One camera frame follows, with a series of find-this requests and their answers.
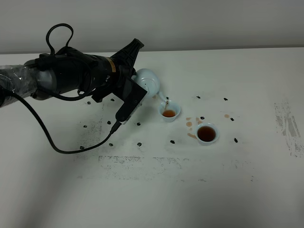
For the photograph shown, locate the pale blue near teacup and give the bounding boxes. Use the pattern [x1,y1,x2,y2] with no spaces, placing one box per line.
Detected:
[195,123,220,146]

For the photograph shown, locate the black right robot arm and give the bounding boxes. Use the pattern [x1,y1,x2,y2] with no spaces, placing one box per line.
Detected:
[0,39,146,111]

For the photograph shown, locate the pale blue teacup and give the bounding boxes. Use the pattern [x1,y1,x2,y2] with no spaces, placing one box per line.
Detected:
[157,100,181,123]
[195,123,220,146]

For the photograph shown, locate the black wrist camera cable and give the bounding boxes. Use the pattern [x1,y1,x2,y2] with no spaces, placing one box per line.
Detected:
[0,23,123,154]

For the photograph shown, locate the pale blue far teacup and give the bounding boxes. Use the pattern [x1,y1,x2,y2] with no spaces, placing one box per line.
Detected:
[157,100,181,123]

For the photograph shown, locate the pale blue porcelain teapot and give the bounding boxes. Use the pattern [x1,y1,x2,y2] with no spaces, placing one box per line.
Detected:
[131,68,169,106]

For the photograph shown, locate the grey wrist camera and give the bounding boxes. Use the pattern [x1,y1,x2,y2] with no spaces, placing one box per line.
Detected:
[113,78,147,123]

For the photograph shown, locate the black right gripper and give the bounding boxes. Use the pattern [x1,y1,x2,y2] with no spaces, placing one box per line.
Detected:
[91,38,144,103]

